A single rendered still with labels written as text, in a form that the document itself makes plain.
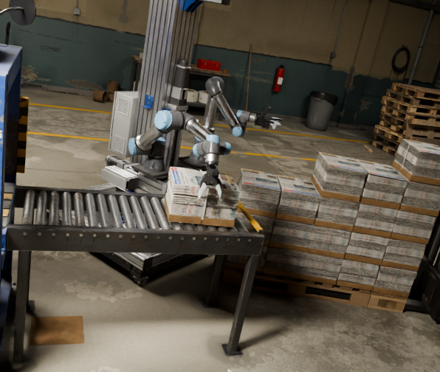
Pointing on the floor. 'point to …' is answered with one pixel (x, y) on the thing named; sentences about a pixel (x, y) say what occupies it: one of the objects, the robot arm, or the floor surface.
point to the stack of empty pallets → (410, 107)
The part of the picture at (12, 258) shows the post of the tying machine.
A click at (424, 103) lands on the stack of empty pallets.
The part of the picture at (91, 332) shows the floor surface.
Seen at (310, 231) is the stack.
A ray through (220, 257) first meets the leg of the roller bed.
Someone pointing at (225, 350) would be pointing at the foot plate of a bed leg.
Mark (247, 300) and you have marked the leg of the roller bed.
